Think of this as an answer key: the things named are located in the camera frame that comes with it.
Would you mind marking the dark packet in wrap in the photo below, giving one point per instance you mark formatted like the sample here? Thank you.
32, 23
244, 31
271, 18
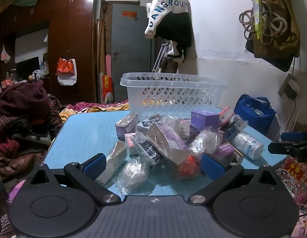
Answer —
235, 126

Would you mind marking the red paper envelope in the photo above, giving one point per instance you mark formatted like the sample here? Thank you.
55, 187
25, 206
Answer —
293, 169

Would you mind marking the lilac purple box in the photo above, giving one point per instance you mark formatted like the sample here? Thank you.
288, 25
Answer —
204, 119

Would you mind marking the small purple patterned box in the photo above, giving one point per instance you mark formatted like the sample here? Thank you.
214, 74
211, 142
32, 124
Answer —
224, 152

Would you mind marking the clear bag with gauze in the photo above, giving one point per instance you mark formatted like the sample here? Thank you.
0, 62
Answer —
205, 141

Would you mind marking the metal crutch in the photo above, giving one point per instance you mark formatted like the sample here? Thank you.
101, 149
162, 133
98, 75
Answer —
159, 57

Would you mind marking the red printed sack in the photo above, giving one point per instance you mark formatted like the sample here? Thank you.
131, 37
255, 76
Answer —
107, 89

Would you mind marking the white box in clear wrap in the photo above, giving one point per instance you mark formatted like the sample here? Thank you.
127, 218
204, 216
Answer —
113, 161

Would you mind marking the blue fabric bag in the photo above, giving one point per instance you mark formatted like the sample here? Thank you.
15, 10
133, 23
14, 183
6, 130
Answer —
255, 114

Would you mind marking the orange red packet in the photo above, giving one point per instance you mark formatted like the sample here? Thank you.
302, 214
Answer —
189, 166

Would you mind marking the black screen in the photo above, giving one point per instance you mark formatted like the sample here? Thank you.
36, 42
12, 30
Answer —
27, 67

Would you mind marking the grey blue box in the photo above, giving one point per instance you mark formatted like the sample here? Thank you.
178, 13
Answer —
147, 124

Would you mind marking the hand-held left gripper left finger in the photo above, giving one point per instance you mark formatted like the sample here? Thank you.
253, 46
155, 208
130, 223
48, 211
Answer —
95, 166

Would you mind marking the clear bag with white pad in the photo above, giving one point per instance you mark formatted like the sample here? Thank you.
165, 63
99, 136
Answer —
135, 176

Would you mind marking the patterned red blanket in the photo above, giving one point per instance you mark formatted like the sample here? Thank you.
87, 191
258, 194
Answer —
94, 106

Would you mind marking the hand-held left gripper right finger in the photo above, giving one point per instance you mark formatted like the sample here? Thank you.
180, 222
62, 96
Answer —
213, 167

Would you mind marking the brown wooden wardrobe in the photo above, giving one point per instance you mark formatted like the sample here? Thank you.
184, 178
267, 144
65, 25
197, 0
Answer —
69, 24

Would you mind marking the dark maroon clothing pile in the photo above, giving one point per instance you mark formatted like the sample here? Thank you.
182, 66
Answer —
22, 99

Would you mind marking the small white plastic bag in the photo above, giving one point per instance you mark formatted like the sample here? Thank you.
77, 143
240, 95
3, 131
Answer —
5, 54

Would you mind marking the pink packet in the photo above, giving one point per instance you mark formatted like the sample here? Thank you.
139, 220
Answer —
226, 115

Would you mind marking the pink board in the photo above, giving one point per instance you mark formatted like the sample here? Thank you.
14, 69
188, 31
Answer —
108, 65

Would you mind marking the clear plastic basket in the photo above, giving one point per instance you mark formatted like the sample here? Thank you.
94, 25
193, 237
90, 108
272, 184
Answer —
173, 96

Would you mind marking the purple box in clear bag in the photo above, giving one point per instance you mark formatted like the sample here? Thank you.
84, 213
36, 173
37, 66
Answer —
126, 126

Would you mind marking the grey door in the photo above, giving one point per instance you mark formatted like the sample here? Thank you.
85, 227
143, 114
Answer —
128, 44

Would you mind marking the white plastic bottle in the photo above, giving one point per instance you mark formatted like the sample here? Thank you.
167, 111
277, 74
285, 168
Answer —
247, 145

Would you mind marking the white and black hoodie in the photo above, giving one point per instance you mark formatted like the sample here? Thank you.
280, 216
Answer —
168, 17

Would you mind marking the pink box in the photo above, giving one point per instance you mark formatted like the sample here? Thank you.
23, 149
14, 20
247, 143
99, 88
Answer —
130, 142

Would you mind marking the orange and white plastic bag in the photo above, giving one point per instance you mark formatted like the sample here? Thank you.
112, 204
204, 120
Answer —
66, 69

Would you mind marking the hanging olive cloth bag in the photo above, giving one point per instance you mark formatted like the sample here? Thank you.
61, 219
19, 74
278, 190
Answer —
285, 37

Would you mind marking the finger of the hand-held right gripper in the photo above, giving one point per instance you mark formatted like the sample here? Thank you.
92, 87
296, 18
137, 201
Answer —
292, 136
290, 148

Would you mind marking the dark blue box in wrap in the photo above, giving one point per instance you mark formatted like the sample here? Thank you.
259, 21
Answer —
149, 151

